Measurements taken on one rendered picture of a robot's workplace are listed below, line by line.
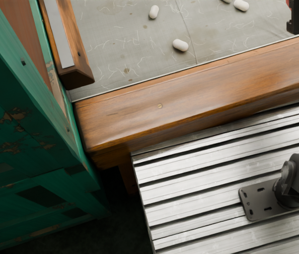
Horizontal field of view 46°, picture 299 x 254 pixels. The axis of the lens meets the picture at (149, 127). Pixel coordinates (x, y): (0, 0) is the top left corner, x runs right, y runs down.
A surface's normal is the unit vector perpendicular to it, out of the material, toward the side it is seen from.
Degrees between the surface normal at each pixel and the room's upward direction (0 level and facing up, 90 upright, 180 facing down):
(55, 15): 0
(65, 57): 0
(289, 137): 0
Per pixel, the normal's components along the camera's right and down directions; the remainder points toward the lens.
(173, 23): 0.00, -0.33
